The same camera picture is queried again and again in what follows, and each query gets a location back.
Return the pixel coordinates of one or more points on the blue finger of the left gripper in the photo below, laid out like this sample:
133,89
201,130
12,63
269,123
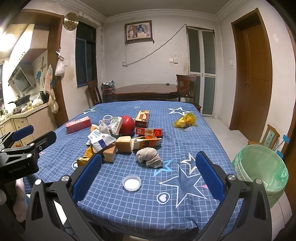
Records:
22,133
44,141

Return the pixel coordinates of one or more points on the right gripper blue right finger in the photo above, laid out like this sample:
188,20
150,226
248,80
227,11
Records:
213,176

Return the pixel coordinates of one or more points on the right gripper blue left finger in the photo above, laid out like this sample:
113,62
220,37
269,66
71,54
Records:
83,177

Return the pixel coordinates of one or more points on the yellow wrapper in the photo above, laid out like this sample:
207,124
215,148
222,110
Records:
81,161

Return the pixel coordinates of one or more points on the white blue tissue pack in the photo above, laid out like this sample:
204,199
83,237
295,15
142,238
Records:
100,141

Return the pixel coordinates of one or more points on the white plastic lid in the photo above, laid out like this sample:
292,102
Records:
131,183

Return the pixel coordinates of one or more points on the beige sponge block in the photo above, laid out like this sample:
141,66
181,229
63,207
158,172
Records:
124,144

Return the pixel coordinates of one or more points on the grey sock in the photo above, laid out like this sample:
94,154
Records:
150,157

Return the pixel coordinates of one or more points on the green lined trash bin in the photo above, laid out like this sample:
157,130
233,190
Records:
257,161

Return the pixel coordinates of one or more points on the pink tissue pack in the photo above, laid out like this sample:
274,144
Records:
79,124

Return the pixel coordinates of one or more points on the left dark wooden chair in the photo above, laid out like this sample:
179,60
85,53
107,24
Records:
94,92

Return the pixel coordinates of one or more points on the dark wooden chair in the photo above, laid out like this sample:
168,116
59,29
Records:
94,92
187,82

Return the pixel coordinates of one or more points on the blue star tablecloth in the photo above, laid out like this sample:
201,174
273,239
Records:
173,202

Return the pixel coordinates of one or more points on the hanging white plastic bag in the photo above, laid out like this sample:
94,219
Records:
60,66

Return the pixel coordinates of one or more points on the yellow plastic snack bag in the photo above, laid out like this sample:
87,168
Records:
185,121

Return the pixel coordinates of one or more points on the red round ball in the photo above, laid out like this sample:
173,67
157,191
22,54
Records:
127,127

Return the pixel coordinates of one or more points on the small yellow wooden chair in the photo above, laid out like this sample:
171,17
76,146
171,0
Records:
270,138

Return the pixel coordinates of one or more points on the red cigarette box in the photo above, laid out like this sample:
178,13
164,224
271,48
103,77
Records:
156,132

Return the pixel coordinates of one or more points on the orange upright box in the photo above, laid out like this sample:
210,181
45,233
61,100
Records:
142,119

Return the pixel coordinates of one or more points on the dark window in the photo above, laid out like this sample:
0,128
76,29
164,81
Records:
85,54

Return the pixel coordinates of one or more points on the dark wooden dining table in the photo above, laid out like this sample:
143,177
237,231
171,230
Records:
148,92

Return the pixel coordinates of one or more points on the brown wooden door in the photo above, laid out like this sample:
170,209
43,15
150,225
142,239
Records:
254,76

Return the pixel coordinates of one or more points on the white glass double door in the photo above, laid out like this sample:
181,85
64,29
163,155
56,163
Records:
202,64

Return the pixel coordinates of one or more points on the round brass wall clock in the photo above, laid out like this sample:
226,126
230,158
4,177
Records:
70,21

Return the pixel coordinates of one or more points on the framed wall picture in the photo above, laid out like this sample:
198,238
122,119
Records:
138,32

